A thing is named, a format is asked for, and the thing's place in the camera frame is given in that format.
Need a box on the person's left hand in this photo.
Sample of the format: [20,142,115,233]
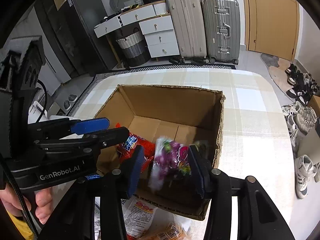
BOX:
[0,184,53,225]

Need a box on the brown cardboard box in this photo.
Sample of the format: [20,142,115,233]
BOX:
[95,85,225,220]

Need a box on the black refrigerator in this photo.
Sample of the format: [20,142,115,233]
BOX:
[58,0,118,75]

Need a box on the grey beige door mat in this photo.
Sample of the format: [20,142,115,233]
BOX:
[260,53,293,101]

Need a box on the white noodle snack bag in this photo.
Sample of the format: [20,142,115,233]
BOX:
[121,196,157,239]

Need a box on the beige suitcase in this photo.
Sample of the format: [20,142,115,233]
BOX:
[168,0,207,59]

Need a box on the white high-top sneaker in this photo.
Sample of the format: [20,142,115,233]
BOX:
[295,155,317,199]

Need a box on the silver suitcase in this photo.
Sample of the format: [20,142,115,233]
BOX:
[201,0,241,65]

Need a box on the striped laundry basket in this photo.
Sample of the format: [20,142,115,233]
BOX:
[116,27,151,68]

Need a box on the wooden door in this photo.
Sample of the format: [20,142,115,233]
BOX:
[244,0,300,61]

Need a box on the orange bread bag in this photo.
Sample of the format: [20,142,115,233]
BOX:
[144,223,191,240]

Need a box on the red snack bag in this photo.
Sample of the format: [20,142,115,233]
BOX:
[116,132,156,173]

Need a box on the purple snack bag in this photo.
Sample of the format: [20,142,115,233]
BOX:
[147,136,208,193]

